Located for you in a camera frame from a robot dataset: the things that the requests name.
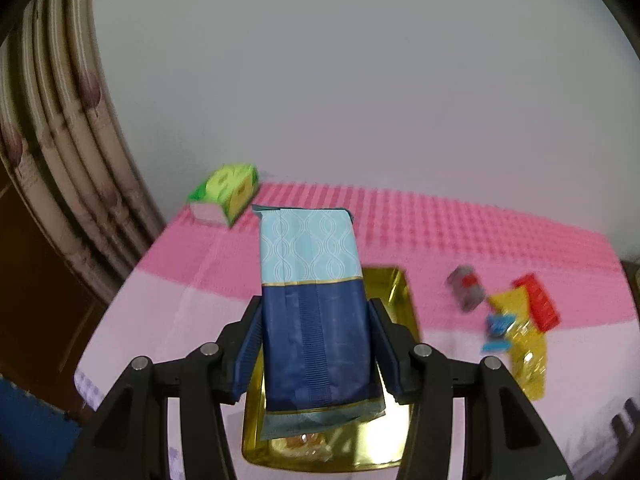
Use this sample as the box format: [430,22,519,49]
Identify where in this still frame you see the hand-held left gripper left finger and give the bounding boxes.
[62,300,266,480]

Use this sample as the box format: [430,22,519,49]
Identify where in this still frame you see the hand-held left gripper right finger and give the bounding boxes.
[367,298,576,480]

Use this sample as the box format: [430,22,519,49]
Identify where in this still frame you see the gold lined tin box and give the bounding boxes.
[241,266,421,473]

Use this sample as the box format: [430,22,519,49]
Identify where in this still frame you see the blue snack packet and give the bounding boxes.
[251,204,388,442]

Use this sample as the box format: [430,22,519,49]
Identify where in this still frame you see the clear nut snack packet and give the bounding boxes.
[272,430,346,463]

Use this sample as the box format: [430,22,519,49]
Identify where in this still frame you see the grey and red snack packet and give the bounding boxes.
[446,266,486,313]

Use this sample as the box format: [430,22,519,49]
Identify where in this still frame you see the small blue candy packet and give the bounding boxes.
[481,312,518,354]

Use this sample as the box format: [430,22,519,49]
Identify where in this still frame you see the yellow snack packet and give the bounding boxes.
[505,322,549,402]
[487,287,533,333]

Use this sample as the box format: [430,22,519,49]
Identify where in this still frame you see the pink and purple checked tablecloth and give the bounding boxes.
[74,182,640,480]

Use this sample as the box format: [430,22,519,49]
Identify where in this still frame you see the green tissue box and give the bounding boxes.
[187,162,259,228]

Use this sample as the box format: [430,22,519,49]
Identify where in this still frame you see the brown wooden door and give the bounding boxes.
[0,160,126,421]

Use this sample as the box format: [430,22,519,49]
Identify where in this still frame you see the blue foam mat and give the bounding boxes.
[0,377,83,480]

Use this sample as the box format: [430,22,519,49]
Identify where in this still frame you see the beige patterned curtain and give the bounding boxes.
[0,0,168,306]

